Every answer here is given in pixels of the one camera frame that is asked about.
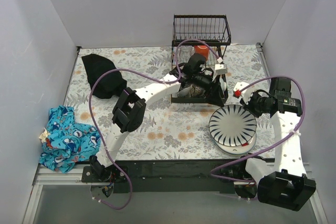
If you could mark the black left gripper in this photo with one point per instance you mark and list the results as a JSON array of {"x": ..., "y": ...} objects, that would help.
[{"x": 217, "y": 91}]

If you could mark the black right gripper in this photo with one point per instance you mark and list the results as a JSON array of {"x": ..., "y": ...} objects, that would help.
[{"x": 248, "y": 103}]

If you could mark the white bowl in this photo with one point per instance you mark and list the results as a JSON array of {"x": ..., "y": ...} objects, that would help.
[{"x": 223, "y": 85}]

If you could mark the blue striped white plate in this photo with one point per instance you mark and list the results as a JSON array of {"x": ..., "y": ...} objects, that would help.
[{"x": 232, "y": 126}]

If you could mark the orange ceramic mug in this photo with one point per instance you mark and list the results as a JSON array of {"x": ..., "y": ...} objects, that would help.
[{"x": 202, "y": 52}]

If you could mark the black wire dish rack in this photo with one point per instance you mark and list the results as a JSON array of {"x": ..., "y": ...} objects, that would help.
[{"x": 191, "y": 30}]

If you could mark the blue patterned dark bowl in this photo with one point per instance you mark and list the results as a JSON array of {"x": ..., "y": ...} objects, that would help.
[{"x": 195, "y": 91}]

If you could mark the cream pink bowl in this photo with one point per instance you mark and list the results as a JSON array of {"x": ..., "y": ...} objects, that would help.
[{"x": 186, "y": 92}]

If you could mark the clear faceted glass tumbler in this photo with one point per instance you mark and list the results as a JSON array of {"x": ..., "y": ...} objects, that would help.
[{"x": 185, "y": 53}]

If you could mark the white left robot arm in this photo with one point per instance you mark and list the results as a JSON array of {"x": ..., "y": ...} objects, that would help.
[{"x": 129, "y": 110}]

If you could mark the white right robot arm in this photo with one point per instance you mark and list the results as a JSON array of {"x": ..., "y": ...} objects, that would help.
[{"x": 286, "y": 184}]

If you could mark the floral table mat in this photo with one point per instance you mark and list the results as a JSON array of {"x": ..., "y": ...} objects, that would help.
[{"x": 169, "y": 130}]

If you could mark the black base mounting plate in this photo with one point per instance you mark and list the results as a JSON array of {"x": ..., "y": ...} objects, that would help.
[{"x": 172, "y": 176}]

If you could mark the blue patterned cloth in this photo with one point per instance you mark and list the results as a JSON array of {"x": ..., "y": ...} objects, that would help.
[{"x": 66, "y": 142}]

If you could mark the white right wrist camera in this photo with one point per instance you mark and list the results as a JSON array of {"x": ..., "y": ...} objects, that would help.
[{"x": 244, "y": 91}]

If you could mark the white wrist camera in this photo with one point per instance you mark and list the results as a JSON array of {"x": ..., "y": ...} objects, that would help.
[
  {"x": 244, "y": 91},
  {"x": 220, "y": 68}
]

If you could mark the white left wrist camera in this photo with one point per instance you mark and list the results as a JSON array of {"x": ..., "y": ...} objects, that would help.
[{"x": 220, "y": 68}]

